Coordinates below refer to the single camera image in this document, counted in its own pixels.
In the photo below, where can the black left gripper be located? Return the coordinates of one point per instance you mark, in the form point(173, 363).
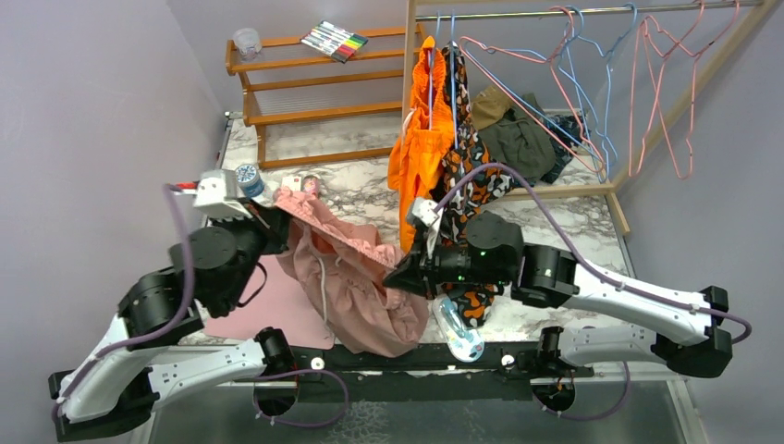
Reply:
point(275, 225)

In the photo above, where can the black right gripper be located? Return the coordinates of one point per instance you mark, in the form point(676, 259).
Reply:
point(416, 273)

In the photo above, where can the pink shorts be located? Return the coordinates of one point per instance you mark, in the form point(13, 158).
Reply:
point(341, 267)

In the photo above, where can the camouflage orange black shorts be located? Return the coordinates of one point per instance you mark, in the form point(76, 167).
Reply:
point(474, 302)

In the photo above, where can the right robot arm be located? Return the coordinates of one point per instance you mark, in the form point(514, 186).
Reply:
point(662, 326)

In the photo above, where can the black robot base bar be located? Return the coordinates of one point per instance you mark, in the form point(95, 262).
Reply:
point(505, 371)

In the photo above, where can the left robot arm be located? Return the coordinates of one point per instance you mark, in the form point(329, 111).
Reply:
point(119, 385)

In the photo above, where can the blue hanger holding shorts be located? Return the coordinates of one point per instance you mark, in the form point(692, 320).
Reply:
point(452, 87)

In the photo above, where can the white rectangular box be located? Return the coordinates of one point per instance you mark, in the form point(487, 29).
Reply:
point(292, 182)

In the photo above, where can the pink floral bottle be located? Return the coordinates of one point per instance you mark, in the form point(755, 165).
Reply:
point(311, 185)

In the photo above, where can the pink clipboard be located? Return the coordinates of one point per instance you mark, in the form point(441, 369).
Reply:
point(277, 301)

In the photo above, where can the clear plastic toy package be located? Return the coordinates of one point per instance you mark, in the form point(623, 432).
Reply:
point(464, 343)

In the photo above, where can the wooden shelf rack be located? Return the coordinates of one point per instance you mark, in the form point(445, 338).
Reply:
point(290, 82)

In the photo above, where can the olive green garment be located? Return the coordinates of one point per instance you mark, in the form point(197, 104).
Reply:
point(518, 141)

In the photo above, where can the tan folded garment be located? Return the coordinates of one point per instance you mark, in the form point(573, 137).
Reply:
point(489, 106)

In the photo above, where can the clear plastic cup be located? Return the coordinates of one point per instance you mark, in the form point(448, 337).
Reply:
point(248, 43)

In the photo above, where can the marker pen set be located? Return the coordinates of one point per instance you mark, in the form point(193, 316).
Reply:
point(334, 42)

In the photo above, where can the metal hanging rod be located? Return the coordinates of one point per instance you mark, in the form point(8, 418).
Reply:
point(608, 10)

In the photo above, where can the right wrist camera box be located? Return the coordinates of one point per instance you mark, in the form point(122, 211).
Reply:
point(425, 216)

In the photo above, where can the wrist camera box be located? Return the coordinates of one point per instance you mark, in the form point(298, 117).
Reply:
point(218, 196)
point(425, 216)

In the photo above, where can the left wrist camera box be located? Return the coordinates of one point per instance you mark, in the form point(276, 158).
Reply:
point(218, 196)

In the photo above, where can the wooden clothes rack frame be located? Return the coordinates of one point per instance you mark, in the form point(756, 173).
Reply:
point(410, 61)

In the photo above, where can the pink wire hanger left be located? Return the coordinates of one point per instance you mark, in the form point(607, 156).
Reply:
point(569, 89)

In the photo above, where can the pink wire hanger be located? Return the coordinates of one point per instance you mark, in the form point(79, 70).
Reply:
point(663, 86)
point(569, 89)

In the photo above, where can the pink wire hanger right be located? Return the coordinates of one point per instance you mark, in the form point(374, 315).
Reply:
point(663, 86)

